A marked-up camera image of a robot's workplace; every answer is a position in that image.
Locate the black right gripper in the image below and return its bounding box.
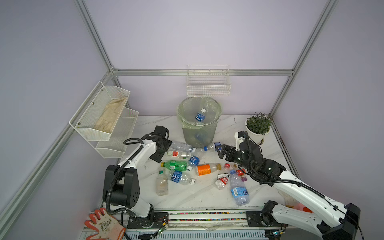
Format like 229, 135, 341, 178
213, 144, 253, 173

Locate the tall blue label water bottle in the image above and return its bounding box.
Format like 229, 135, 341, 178
194, 131, 209, 146

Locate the short bottle blue white cap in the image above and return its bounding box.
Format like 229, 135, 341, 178
195, 108, 207, 123

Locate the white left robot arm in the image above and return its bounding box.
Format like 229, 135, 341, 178
103, 126, 172, 218

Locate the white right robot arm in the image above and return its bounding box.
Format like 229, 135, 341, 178
218, 141, 361, 240

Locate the blue label bottle near bin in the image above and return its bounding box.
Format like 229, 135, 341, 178
204, 142, 221, 152

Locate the green lined trash bin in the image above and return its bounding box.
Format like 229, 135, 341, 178
177, 97, 222, 148

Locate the clear crushed bottle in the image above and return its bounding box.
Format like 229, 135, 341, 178
170, 141, 196, 153

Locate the small red cap bottle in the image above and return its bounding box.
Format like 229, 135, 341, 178
236, 170, 245, 176

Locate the orange label bottle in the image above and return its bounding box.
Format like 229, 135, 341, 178
196, 164, 222, 176

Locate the green soda bottle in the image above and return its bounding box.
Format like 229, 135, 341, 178
161, 160, 192, 172

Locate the small blue label bottle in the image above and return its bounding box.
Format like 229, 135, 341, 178
187, 155, 201, 171

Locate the potted green succulent plant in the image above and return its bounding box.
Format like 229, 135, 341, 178
245, 113, 272, 145

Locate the large crushed blue label bottle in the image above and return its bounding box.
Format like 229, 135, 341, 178
230, 170, 250, 206

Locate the clear bottle blue label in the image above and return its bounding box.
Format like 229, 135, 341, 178
169, 171, 196, 186

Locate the clear empty bottle green cap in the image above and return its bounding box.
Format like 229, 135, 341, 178
156, 170, 169, 196

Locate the beige cloth in shelf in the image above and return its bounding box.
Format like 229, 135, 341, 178
94, 97, 128, 134

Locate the white two-tier mesh shelf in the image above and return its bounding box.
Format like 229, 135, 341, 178
69, 82, 139, 159

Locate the pink watering can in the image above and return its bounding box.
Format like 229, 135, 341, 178
293, 203, 312, 213

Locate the orange white work glove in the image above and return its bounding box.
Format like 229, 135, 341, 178
85, 208, 126, 240

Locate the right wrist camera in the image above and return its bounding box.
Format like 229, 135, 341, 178
234, 131, 248, 151

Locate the white wire wall basket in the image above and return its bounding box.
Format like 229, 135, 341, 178
187, 65, 232, 97

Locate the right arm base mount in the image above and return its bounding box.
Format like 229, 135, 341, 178
246, 211, 285, 228

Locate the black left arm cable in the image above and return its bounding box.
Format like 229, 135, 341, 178
105, 137, 145, 215

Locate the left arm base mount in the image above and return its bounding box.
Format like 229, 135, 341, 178
127, 212, 169, 229

